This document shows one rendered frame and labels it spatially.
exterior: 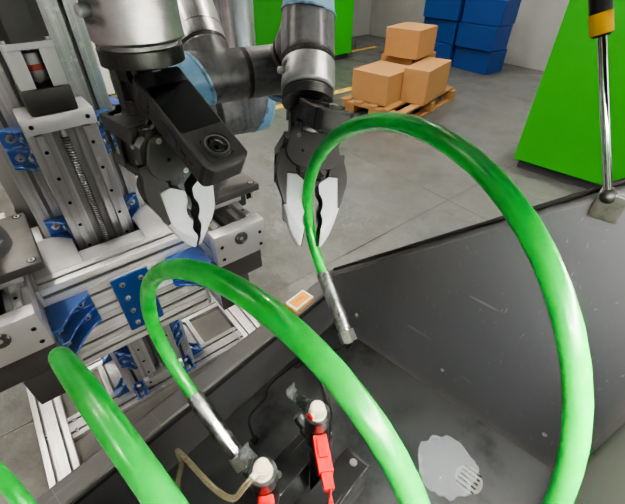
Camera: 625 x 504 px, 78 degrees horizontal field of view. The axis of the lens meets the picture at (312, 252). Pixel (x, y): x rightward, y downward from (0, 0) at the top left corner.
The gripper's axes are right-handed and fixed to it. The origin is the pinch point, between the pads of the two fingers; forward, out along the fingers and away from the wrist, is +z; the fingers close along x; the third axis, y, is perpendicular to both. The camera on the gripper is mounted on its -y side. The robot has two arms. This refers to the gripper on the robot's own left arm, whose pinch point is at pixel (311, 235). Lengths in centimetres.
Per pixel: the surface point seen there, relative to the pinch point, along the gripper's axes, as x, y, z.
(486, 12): -356, 343, -373
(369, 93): -163, 310, -207
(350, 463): -6.7, 3.2, 29.9
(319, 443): 0.7, -5.7, 23.4
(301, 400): 2.1, -3.6, 19.4
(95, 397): 18.7, -25.3, 12.4
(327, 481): 0.6, -8.0, 26.2
